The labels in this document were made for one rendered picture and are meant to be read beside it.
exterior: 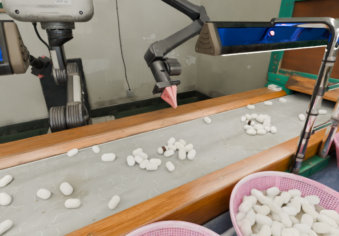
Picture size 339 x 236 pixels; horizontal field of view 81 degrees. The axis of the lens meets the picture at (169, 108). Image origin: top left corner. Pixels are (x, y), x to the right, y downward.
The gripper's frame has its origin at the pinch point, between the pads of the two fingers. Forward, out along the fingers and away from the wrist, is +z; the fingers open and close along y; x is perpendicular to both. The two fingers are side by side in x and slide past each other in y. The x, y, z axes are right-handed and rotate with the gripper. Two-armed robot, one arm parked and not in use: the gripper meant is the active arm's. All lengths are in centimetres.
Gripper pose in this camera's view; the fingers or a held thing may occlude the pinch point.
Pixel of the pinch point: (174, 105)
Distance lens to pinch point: 73.7
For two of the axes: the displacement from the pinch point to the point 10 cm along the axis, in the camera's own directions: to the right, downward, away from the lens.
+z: 3.8, 8.5, -3.7
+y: 8.8, -2.0, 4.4
